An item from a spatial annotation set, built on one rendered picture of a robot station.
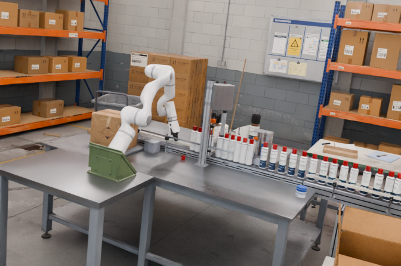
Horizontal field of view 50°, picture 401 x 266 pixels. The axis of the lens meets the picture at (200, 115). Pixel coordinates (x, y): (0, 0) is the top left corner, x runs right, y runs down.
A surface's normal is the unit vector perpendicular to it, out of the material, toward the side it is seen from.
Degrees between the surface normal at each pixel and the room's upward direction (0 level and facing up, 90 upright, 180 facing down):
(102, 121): 90
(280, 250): 90
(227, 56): 90
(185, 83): 90
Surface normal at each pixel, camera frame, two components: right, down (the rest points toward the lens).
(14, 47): 0.89, 0.18
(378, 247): -0.35, 0.11
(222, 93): 0.45, 0.22
